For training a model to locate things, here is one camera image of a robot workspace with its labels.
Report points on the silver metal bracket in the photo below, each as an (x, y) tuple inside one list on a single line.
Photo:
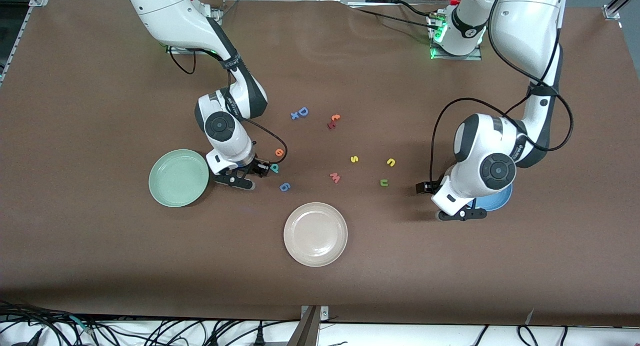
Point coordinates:
[(324, 313)]

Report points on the red letter w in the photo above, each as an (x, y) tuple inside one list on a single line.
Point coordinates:
[(335, 177)]

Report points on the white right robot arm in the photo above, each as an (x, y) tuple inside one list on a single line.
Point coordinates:
[(220, 126)]

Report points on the blue number six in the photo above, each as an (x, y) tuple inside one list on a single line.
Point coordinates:
[(284, 187)]

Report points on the aluminium table side rail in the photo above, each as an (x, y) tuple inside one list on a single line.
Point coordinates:
[(12, 46)]

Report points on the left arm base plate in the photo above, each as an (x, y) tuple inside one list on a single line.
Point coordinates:
[(470, 58)]

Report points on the beige plate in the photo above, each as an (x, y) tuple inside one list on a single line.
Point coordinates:
[(315, 234)]

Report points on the brown metal post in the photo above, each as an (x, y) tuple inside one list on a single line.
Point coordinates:
[(305, 331)]

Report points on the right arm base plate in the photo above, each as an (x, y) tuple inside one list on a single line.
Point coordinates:
[(195, 51)]

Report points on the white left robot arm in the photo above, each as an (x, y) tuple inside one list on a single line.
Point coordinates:
[(500, 171)]

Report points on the blue plate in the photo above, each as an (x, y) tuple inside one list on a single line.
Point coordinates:
[(495, 201)]

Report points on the brown paper table cover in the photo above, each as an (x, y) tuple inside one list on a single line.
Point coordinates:
[(320, 296)]

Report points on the light green plate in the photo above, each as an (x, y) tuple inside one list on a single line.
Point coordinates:
[(178, 178)]

